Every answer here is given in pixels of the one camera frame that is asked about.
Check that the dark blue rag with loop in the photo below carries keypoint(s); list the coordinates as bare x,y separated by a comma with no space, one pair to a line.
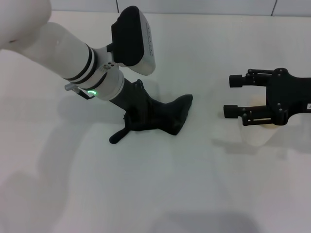
167,114

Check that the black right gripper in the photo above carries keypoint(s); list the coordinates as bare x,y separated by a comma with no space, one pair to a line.
289,97

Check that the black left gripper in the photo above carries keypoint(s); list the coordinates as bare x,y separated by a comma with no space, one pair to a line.
126,94

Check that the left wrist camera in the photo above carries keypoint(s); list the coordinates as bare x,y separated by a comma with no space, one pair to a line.
131,41

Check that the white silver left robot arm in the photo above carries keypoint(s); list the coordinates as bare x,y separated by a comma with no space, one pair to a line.
63,53

